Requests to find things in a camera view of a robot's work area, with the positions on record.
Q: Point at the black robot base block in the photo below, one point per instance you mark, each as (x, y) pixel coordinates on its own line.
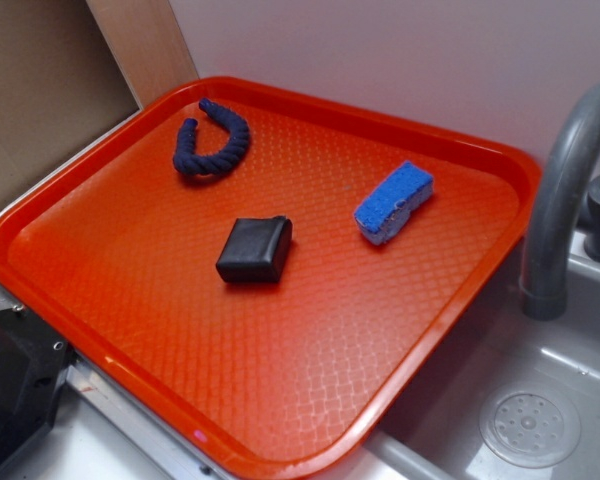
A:
(34, 359)

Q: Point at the blue sponge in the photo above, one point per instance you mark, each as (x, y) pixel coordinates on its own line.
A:
(387, 209)

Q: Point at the orange plastic tray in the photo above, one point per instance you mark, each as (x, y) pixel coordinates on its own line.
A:
(279, 380)

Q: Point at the black rectangular block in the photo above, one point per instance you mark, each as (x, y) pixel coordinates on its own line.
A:
(256, 250)

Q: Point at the light wooden board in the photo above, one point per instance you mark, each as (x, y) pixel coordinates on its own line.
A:
(147, 44)

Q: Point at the grey toy sink basin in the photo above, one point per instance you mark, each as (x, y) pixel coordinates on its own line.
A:
(504, 396)

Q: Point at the brown cardboard panel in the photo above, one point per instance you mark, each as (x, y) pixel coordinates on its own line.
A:
(60, 89)

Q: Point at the grey toy faucet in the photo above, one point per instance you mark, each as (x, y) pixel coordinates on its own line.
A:
(570, 185)

